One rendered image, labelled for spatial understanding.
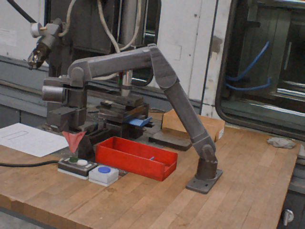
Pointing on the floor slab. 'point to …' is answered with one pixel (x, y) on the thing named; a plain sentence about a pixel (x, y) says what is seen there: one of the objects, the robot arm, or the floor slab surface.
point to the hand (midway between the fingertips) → (73, 149)
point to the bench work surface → (156, 190)
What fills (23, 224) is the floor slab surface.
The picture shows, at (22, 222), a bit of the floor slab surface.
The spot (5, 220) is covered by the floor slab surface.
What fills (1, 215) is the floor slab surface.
